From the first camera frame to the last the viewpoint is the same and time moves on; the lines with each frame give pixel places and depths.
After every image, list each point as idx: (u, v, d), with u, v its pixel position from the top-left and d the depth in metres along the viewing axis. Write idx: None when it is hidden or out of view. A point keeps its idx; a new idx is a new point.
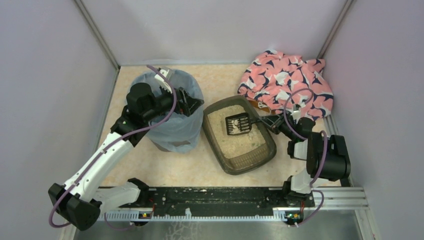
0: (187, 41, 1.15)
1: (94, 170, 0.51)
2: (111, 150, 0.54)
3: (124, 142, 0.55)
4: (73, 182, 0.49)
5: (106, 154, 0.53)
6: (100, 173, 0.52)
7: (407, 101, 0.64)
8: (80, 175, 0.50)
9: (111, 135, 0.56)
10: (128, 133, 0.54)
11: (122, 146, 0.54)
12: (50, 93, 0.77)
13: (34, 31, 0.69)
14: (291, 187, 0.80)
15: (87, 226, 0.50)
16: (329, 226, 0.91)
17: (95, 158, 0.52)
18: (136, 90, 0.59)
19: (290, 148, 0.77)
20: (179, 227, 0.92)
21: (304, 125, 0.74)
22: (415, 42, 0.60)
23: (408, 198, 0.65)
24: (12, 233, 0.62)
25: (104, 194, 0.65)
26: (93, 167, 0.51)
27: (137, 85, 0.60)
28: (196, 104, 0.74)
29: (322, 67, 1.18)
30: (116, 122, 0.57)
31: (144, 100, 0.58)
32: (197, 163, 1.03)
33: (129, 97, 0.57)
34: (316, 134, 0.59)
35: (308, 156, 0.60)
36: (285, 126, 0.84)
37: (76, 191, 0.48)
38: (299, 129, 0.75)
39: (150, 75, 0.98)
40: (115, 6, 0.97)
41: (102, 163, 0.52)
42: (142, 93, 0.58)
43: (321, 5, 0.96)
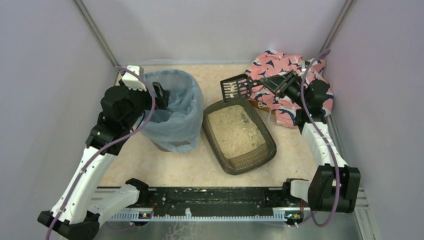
0: (187, 40, 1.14)
1: (78, 192, 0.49)
2: (91, 167, 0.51)
3: (103, 156, 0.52)
4: (59, 209, 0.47)
5: (85, 174, 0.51)
6: (86, 193, 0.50)
7: (408, 101, 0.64)
8: (64, 201, 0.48)
9: (88, 150, 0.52)
10: (104, 147, 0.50)
11: (101, 162, 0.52)
12: (50, 93, 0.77)
13: (34, 32, 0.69)
14: (291, 192, 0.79)
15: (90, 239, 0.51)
16: (329, 226, 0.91)
17: (75, 180, 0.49)
18: (110, 93, 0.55)
19: (300, 118, 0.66)
20: (179, 227, 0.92)
21: (317, 91, 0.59)
22: (415, 41, 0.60)
23: (409, 197, 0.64)
24: (12, 233, 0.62)
25: (101, 204, 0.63)
26: (76, 189, 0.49)
27: (109, 89, 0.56)
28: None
29: (322, 67, 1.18)
30: (91, 134, 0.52)
31: (121, 104, 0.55)
32: (197, 163, 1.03)
33: (103, 102, 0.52)
34: (330, 172, 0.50)
35: (313, 186, 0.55)
36: (293, 90, 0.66)
37: (64, 218, 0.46)
38: (310, 97, 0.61)
39: (150, 75, 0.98)
40: (115, 6, 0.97)
41: (84, 184, 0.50)
42: (118, 96, 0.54)
43: (321, 5, 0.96)
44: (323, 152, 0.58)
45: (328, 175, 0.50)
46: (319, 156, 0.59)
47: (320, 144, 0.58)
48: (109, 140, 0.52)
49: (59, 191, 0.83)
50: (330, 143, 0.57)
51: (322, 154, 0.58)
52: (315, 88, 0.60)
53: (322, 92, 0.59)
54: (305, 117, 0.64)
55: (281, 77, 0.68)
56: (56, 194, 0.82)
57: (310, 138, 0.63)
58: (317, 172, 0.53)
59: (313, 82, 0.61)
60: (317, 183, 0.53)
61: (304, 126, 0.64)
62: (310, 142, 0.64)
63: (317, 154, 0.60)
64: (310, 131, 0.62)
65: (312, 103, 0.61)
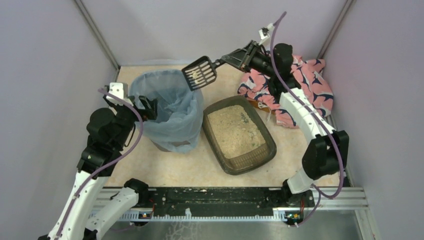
0: (187, 40, 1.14)
1: (72, 218, 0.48)
2: (84, 192, 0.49)
3: (94, 180, 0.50)
4: (56, 234, 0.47)
5: (79, 199, 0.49)
6: (81, 217, 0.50)
7: (408, 100, 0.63)
8: (60, 226, 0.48)
9: (80, 175, 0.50)
10: (95, 172, 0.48)
11: (93, 186, 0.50)
12: (50, 94, 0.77)
13: (34, 33, 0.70)
14: (290, 190, 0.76)
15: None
16: (329, 225, 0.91)
17: (69, 205, 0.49)
18: (97, 117, 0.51)
19: (274, 87, 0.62)
20: (179, 227, 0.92)
21: (283, 54, 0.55)
22: (415, 41, 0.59)
23: (408, 198, 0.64)
24: (13, 234, 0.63)
25: (99, 217, 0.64)
26: (70, 216, 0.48)
27: (96, 111, 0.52)
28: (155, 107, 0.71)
29: (322, 67, 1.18)
30: (81, 158, 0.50)
31: (107, 128, 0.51)
32: (197, 163, 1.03)
33: (90, 127, 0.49)
34: (324, 143, 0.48)
35: (308, 158, 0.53)
36: (258, 60, 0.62)
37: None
38: (279, 61, 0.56)
39: (150, 76, 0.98)
40: (115, 6, 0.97)
41: (78, 208, 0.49)
42: (104, 120, 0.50)
43: (321, 5, 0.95)
44: (309, 123, 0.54)
45: (322, 146, 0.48)
46: (305, 128, 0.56)
47: (304, 115, 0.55)
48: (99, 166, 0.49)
49: (59, 192, 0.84)
50: (313, 111, 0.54)
51: (308, 125, 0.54)
52: (279, 49, 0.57)
53: (286, 52, 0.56)
54: (279, 85, 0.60)
55: (241, 51, 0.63)
56: (57, 194, 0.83)
57: (290, 108, 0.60)
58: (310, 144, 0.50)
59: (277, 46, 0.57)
60: (313, 155, 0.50)
61: (281, 97, 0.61)
62: (292, 114, 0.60)
63: (303, 125, 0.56)
64: (289, 101, 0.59)
65: (281, 68, 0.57)
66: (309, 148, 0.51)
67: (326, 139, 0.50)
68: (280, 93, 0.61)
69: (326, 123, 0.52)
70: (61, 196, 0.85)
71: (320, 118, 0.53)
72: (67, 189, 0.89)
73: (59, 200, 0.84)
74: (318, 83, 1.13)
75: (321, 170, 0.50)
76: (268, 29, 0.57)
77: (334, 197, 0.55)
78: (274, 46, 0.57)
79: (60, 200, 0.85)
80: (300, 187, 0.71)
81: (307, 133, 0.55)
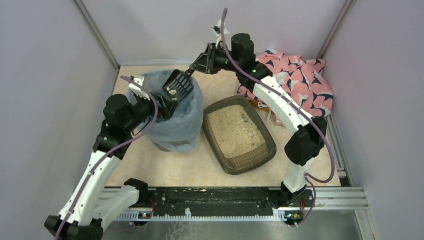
0: (187, 40, 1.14)
1: (86, 194, 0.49)
2: (99, 169, 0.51)
3: (111, 158, 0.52)
4: (68, 210, 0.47)
5: (94, 176, 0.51)
6: (94, 194, 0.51)
7: (408, 100, 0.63)
8: (73, 203, 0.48)
9: (95, 154, 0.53)
10: (111, 150, 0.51)
11: (108, 163, 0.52)
12: (50, 93, 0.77)
13: (34, 32, 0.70)
14: (289, 189, 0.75)
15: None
16: (329, 225, 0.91)
17: (84, 181, 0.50)
18: (112, 102, 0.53)
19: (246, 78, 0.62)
20: (179, 227, 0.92)
21: (242, 42, 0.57)
22: (415, 41, 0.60)
23: (409, 198, 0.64)
24: (13, 234, 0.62)
25: (103, 208, 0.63)
26: (84, 192, 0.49)
27: (112, 96, 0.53)
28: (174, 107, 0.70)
29: (322, 67, 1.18)
30: (97, 139, 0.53)
31: (123, 113, 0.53)
32: (197, 163, 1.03)
33: (106, 111, 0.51)
34: (306, 133, 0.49)
35: (291, 149, 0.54)
36: (221, 58, 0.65)
37: (73, 219, 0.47)
38: (241, 50, 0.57)
39: (150, 76, 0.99)
40: (115, 5, 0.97)
41: (94, 184, 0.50)
42: (119, 104, 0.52)
43: (321, 5, 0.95)
44: (289, 114, 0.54)
45: (305, 136, 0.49)
46: (285, 119, 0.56)
47: (283, 106, 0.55)
48: (113, 147, 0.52)
49: (59, 192, 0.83)
50: (291, 101, 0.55)
51: (288, 116, 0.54)
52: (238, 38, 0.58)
53: (245, 39, 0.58)
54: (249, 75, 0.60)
55: (203, 55, 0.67)
56: (57, 194, 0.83)
57: (266, 100, 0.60)
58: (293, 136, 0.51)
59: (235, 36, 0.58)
60: (297, 147, 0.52)
61: (255, 88, 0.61)
62: (270, 106, 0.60)
63: (282, 116, 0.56)
64: (264, 92, 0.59)
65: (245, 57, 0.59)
66: (292, 140, 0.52)
67: (308, 128, 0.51)
68: (253, 84, 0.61)
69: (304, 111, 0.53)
70: (61, 196, 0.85)
71: (298, 107, 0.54)
72: (67, 189, 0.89)
73: (59, 200, 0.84)
74: (317, 83, 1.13)
75: (305, 156, 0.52)
76: (218, 27, 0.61)
77: (326, 181, 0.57)
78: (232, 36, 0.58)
79: (60, 200, 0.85)
80: (299, 183, 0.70)
81: (287, 125, 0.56)
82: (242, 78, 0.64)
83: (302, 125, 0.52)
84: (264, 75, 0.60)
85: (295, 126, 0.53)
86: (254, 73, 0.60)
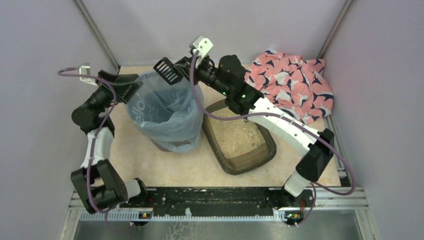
0: (186, 40, 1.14)
1: (99, 147, 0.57)
2: (101, 133, 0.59)
3: (105, 128, 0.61)
4: (89, 158, 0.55)
5: (98, 137, 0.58)
6: (104, 147, 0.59)
7: (408, 100, 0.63)
8: (89, 155, 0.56)
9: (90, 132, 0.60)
10: (104, 120, 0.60)
11: (106, 130, 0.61)
12: (50, 93, 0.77)
13: (35, 33, 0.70)
14: (293, 194, 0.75)
15: (123, 195, 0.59)
16: (329, 226, 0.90)
17: (91, 141, 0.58)
18: (78, 116, 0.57)
19: (238, 105, 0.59)
20: (179, 227, 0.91)
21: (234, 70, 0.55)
22: (416, 40, 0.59)
23: (409, 197, 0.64)
24: (12, 234, 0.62)
25: None
26: (96, 146, 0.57)
27: (73, 116, 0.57)
28: (129, 91, 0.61)
29: (322, 67, 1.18)
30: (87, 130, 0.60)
31: (96, 116, 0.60)
32: (197, 163, 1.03)
33: (83, 127, 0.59)
34: (318, 149, 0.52)
35: (305, 167, 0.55)
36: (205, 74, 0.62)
37: (97, 161, 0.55)
38: (230, 77, 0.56)
39: (150, 75, 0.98)
40: (115, 5, 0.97)
41: (101, 140, 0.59)
42: (86, 118, 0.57)
43: (322, 4, 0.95)
44: (295, 134, 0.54)
45: (318, 153, 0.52)
46: (291, 140, 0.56)
47: (286, 128, 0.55)
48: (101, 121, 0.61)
49: (59, 191, 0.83)
50: (292, 120, 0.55)
51: (294, 137, 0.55)
52: (225, 65, 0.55)
53: (234, 65, 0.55)
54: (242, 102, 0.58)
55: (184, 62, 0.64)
56: (58, 194, 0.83)
57: (265, 124, 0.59)
58: (306, 157, 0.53)
59: (222, 61, 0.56)
60: (312, 166, 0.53)
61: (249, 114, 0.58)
62: (270, 128, 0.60)
63: (287, 137, 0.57)
64: (261, 117, 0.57)
65: (235, 84, 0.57)
66: (306, 160, 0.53)
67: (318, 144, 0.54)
68: (246, 110, 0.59)
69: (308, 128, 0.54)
70: (62, 196, 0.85)
71: (300, 124, 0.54)
72: (67, 188, 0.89)
73: (59, 200, 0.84)
74: (317, 83, 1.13)
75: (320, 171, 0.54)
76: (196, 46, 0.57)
77: (350, 193, 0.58)
78: (221, 63, 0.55)
79: (60, 200, 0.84)
80: (299, 188, 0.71)
81: (296, 145, 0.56)
82: (232, 106, 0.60)
83: (311, 143, 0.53)
84: (254, 98, 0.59)
85: (305, 145, 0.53)
86: (245, 99, 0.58)
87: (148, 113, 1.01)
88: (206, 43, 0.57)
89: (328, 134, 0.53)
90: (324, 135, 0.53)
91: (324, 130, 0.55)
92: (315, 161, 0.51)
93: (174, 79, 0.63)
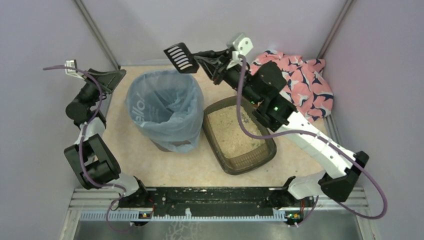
0: (187, 40, 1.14)
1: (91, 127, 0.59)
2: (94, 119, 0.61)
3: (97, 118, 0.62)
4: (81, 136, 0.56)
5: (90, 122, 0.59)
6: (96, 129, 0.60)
7: (408, 100, 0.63)
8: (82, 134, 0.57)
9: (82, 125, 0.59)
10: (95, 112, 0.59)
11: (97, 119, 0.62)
12: (50, 93, 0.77)
13: (35, 33, 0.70)
14: (296, 197, 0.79)
15: (118, 171, 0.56)
16: (329, 226, 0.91)
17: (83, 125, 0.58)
18: (71, 110, 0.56)
19: (268, 117, 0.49)
20: (179, 227, 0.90)
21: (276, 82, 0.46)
22: (416, 41, 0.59)
23: (409, 197, 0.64)
24: (13, 234, 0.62)
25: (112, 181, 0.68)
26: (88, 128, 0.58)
27: (66, 112, 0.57)
28: (115, 78, 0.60)
29: (322, 67, 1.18)
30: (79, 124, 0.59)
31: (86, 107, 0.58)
32: (197, 163, 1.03)
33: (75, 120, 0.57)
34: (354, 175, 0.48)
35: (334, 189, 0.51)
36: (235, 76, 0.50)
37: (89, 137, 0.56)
38: (269, 89, 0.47)
39: (150, 75, 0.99)
40: (115, 5, 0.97)
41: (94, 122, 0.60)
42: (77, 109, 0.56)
43: (321, 5, 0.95)
44: (330, 156, 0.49)
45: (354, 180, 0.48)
46: (324, 160, 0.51)
47: (322, 149, 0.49)
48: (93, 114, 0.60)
49: (58, 191, 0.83)
50: (329, 140, 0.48)
51: (329, 159, 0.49)
52: (266, 76, 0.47)
53: (275, 77, 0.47)
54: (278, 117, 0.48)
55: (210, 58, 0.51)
56: (58, 193, 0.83)
57: (296, 139, 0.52)
58: (339, 181, 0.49)
59: (263, 69, 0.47)
60: (345, 191, 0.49)
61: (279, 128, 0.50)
62: (300, 144, 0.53)
63: (319, 156, 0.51)
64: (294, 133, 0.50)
65: (271, 95, 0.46)
66: (339, 184, 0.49)
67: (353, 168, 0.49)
68: (277, 124, 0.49)
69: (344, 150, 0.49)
70: (61, 196, 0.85)
71: (337, 146, 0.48)
72: (67, 189, 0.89)
73: (59, 200, 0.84)
74: (317, 83, 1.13)
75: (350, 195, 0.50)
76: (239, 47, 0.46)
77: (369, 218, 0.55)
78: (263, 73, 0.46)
79: (60, 200, 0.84)
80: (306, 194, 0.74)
81: (327, 166, 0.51)
82: (260, 118, 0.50)
83: (347, 168, 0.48)
84: (287, 112, 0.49)
85: (341, 170, 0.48)
86: (276, 113, 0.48)
87: (149, 114, 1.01)
88: (247, 43, 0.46)
89: (364, 158, 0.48)
90: (360, 160, 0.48)
91: (360, 152, 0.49)
92: (350, 187, 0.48)
93: (186, 67, 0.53)
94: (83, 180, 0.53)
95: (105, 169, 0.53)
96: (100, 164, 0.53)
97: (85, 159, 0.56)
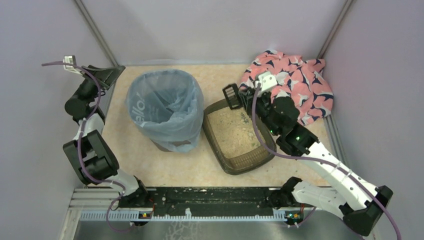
0: (186, 40, 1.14)
1: (90, 123, 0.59)
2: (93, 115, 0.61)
3: (96, 115, 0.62)
4: (80, 132, 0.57)
5: (89, 119, 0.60)
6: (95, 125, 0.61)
7: (408, 100, 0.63)
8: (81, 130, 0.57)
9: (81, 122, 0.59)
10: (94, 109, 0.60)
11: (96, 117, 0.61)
12: (49, 93, 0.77)
13: (34, 33, 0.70)
14: (296, 199, 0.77)
15: (117, 166, 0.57)
16: (329, 226, 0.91)
17: (82, 123, 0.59)
18: (71, 106, 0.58)
19: (290, 145, 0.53)
20: (179, 227, 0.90)
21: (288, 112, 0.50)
22: (416, 40, 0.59)
23: (409, 198, 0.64)
24: (13, 233, 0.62)
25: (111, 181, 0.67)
26: (87, 124, 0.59)
27: (65, 108, 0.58)
28: (112, 73, 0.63)
29: (322, 67, 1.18)
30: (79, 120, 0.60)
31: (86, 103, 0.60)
32: (197, 163, 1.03)
33: (75, 116, 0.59)
34: (375, 209, 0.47)
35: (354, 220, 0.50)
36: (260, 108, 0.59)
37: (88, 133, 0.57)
38: (285, 119, 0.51)
39: (150, 75, 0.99)
40: (114, 5, 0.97)
41: (93, 118, 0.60)
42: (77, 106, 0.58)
43: (321, 4, 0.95)
44: (350, 188, 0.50)
45: (375, 214, 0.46)
46: (345, 192, 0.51)
47: (342, 180, 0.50)
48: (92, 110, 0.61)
49: (58, 191, 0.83)
50: (349, 172, 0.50)
51: (350, 191, 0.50)
52: (279, 106, 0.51)
53: (289, 107, 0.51)
54: (295, 144, 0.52)
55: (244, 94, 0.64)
56: (58, 193, 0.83)
57: (318, 170, 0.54)
58: (359, 214, 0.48)
59: (278, 102, 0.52)
60: (366, 226, 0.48)
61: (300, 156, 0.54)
62: (321, 174, 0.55)
63: (339, 187, 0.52)
64: (315, 164, 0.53)
65: (289, 125, 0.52)
66: (359, 217, 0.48)
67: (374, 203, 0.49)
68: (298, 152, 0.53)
69: (364, 183, 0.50)
70: (61, 196, 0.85)
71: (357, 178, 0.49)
72: (67, 189, 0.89)
73: (59, 200, 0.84)
74: (317, 83, 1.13)
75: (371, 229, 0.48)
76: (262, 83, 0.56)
77: None
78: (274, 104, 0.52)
79: (60, 200, 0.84)
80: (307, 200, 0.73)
81: (347, 197, 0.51)
82: (282, 145, 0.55)
83: (368, 201, 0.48)
84: (308, 140, 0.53)
85: (361, 203, 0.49)
86: (298, 141, 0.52)
87: (148, 114, 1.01)
88: (271, 78, 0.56)
89: (387, 193, 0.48)
90: (382, 194, 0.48)
91: (382, 187, 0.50)
92: (371, 222, 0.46)
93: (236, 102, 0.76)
94: (82, 175, 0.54)
95: (104, 164, 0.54)
96: (98, 160, 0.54)
97: (83, 155, 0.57)
